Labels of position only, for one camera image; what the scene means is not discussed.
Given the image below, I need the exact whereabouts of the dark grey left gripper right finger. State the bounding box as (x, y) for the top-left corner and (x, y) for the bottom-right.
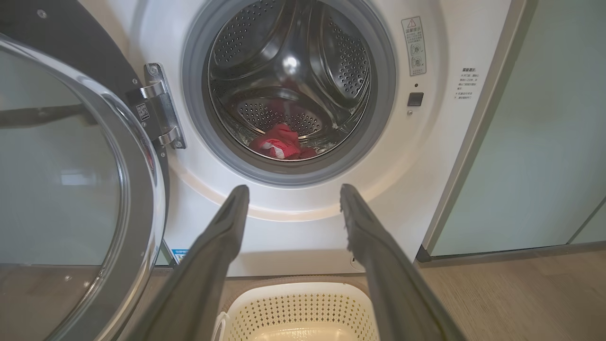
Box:
(340, 183), (467, 341)

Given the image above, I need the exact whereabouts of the cream perforated laundry basket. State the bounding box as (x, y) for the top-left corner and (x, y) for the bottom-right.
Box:
(213, 277), (379, 341)

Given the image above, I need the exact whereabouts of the dark round glass machine door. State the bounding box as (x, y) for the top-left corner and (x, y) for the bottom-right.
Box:
(0, 0), (170, 341)

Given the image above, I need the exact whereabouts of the pale green tall cabinet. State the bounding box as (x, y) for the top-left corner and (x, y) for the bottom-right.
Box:
(416, 0), (606, 262)

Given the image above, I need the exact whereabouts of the chrome door hinge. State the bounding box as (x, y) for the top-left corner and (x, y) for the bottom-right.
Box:
(125, 63), (187, 150)

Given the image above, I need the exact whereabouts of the white warning sticker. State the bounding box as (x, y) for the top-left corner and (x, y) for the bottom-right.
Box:
(401, 17), (427, 76)

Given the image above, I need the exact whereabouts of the white washing machine body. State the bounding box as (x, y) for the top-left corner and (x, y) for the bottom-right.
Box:
(78, 0), (514, 278)

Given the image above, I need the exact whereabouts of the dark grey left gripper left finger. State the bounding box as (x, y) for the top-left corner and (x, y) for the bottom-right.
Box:
(125, 185), (250, 341)

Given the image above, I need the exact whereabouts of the red and white garment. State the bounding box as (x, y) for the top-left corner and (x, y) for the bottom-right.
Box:
(250, 123), (317, 161)

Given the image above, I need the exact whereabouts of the steel perforated drum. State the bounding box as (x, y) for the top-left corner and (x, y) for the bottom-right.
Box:
(207, 0), (372, 162)

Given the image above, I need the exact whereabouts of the grey rubber door gasket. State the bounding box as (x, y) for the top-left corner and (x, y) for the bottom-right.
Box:
(182, 0), (397, 187)

